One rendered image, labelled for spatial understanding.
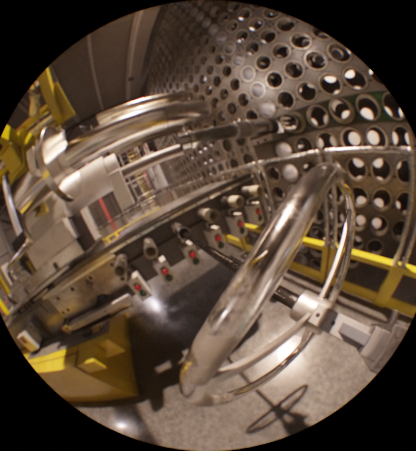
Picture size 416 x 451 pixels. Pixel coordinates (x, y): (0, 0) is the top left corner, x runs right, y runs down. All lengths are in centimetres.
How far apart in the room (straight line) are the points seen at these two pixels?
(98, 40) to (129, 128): 876
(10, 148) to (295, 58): 221
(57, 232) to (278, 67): 233
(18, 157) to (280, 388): 177
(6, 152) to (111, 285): 95
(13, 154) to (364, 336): 109
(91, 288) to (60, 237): 36
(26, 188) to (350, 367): 183
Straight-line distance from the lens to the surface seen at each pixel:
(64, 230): 89
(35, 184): 76
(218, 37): 286
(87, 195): 97
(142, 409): 143
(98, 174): 93
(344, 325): 20
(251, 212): 99
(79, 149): 70
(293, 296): 24
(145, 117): 70
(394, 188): 176
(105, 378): 124
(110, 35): 928
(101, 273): 94
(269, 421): 109
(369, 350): 18
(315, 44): 193
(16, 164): 93
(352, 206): 28
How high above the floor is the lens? 107
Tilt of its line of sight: 20 degrees down
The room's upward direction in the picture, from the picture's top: 23 degrees counter-clockwise
